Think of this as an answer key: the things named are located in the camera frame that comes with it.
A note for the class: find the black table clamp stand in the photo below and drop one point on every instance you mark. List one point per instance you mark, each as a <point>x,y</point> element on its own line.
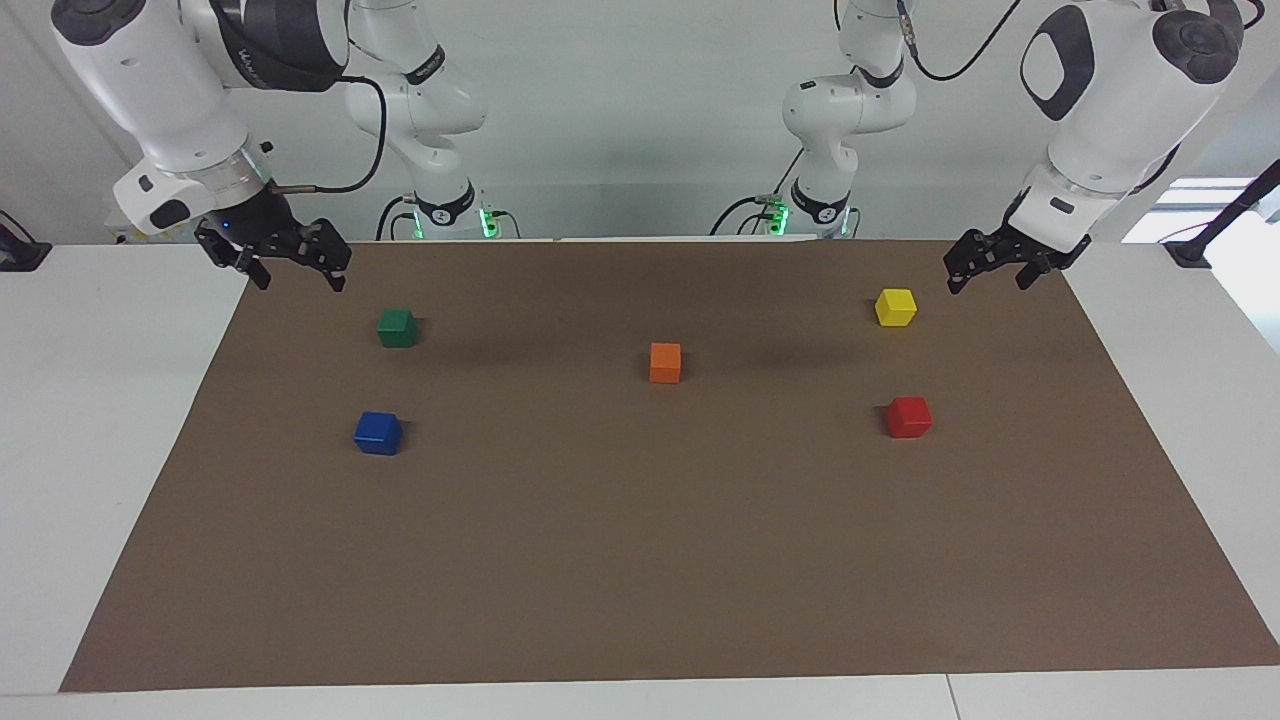
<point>1225,215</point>
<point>20,255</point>

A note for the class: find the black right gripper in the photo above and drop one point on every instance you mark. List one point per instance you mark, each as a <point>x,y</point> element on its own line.
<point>262,225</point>

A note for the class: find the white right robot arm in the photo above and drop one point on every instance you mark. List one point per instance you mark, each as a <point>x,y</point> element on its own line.
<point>150,80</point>

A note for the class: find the orange wooden block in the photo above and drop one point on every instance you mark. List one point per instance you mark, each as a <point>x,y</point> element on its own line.
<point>665,363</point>

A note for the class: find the green wooden block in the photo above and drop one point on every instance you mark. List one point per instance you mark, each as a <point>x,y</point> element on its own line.
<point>397,328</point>

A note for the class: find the yellow wooden block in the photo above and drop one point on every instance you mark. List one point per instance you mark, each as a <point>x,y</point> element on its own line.
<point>895,308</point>

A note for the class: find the blue wooden block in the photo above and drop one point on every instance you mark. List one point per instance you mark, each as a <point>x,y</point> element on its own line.
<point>377,435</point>

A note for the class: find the red wooden block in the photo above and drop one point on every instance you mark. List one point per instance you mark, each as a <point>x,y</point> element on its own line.
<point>908,418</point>

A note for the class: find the brown paper mat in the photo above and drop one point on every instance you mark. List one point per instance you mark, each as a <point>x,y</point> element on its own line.
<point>640,540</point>

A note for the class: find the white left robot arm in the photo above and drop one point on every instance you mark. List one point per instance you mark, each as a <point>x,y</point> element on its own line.
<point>1120,100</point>

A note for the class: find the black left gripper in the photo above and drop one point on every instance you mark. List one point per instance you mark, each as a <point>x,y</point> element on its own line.
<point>1040,248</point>

